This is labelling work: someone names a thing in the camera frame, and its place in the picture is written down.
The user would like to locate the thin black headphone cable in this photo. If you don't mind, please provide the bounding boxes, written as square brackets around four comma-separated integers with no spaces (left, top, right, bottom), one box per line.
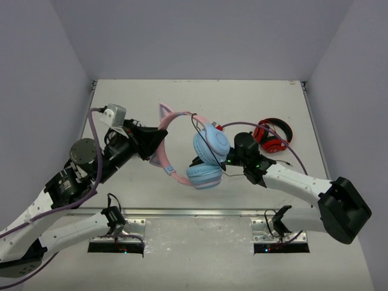
[189,112,293,179]

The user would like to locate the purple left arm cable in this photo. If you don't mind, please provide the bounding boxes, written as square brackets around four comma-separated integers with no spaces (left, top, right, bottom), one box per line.
[0,107,145,289]

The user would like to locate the metal rail front table edge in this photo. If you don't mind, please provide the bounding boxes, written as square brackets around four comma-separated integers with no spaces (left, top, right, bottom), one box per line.
[66,207,276,218]

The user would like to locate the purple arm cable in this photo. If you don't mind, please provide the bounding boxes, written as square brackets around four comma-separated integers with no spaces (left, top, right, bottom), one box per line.
[0,107,145,289]
[219,121,309,243]

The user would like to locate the pink blue cat-ear headphones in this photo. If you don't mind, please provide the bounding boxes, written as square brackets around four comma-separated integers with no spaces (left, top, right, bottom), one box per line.
[149,103,230,190]

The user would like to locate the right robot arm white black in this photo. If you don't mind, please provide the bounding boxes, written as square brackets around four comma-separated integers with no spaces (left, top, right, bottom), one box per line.
[186,130,372,244]

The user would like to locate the red black headphones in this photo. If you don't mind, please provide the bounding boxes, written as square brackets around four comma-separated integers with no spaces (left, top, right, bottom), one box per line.
[252,118,293,153]

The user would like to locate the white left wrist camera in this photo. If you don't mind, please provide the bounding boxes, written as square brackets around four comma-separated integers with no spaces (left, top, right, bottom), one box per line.
[100,104,126,127]

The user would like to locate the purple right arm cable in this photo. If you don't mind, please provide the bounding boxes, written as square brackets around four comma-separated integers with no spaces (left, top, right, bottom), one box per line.
[219,121,309,243]

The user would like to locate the right metal mounting bracket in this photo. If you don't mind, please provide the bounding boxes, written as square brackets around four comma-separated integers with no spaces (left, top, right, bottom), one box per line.
[250,216,307,244]

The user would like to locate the left metal mounting bracket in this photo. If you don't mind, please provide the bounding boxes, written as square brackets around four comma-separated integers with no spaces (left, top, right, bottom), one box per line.
[89,217,147,244]

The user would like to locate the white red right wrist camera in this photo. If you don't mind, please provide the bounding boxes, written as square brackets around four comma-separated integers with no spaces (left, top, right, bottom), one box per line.
[212,121,224,132]

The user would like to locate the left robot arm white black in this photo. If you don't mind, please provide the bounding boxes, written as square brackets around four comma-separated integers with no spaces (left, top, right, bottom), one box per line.
[1,119,167,280]

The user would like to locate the metal mounting bracket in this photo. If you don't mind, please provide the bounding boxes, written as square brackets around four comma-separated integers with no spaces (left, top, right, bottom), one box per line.
[250,216,307,244]
[89,217,147,244]

